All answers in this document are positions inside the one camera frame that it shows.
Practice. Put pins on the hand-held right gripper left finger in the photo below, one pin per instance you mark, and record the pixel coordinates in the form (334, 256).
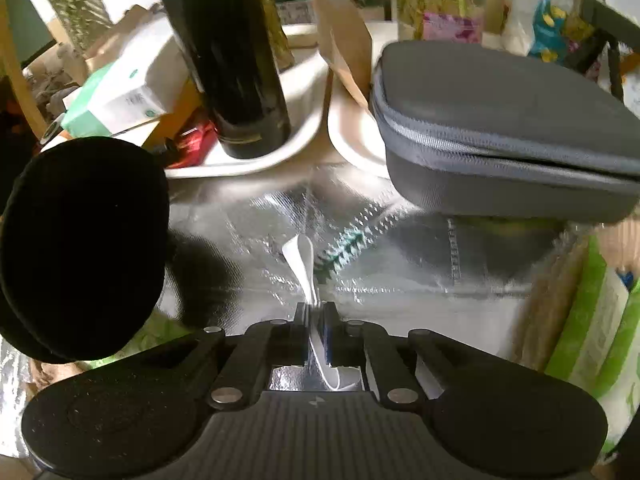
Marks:
(300, 332)

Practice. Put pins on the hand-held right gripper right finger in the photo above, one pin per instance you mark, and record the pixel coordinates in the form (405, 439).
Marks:
(331, 332)

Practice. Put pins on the white bottle brush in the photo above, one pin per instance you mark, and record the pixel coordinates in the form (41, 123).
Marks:
(302, 260)

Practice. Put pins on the black earmuffs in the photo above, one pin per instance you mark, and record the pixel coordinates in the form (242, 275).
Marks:
(85, 245)

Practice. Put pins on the green wet wipes packet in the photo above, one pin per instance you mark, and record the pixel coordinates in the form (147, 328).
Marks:
(590, 330)

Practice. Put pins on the silver foil mat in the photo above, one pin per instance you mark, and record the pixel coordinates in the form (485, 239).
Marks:
(400, 270)

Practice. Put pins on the white plastic tray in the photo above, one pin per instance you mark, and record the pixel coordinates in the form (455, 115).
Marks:
(350, 146)
(295, 140)

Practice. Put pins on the red snack packet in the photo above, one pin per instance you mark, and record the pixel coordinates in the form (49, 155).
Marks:
(195, 141)

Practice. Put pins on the black thermos bottle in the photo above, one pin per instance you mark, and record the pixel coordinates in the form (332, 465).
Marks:
(235, 85)

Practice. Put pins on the grey zip case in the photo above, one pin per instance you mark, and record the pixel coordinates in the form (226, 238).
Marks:
(500, 110)

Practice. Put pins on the green and white box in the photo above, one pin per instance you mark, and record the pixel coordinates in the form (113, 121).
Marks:
(120, 105)

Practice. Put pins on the purple floral packet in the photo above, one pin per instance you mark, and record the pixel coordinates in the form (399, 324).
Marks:
(450, 27)

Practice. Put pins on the white bag with colourful print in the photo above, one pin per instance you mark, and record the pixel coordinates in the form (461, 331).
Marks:
(545, 20)

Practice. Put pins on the black stand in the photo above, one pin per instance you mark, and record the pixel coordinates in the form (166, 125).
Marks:
(600, 20)

